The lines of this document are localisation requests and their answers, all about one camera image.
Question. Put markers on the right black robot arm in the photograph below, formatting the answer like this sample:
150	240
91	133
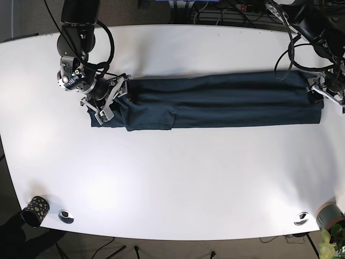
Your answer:
76	41

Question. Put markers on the black floral cup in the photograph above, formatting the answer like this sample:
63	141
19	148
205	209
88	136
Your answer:
36	210

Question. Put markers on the navy blue T-shirt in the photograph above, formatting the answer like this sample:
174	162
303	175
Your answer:
216	101

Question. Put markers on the left metal table grommet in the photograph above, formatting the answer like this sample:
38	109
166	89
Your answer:
66	217

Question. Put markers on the grey plant pot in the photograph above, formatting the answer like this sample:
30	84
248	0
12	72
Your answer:
328	215

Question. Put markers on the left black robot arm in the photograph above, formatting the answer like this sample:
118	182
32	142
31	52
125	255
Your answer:
302	20

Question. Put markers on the metal table grommet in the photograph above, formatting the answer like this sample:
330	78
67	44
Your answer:
301	219
66	217

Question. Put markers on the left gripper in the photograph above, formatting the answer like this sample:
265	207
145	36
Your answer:
329	86

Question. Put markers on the right metal table grommet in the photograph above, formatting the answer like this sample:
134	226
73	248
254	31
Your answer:
301	219

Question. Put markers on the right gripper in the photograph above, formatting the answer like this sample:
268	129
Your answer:
102	93

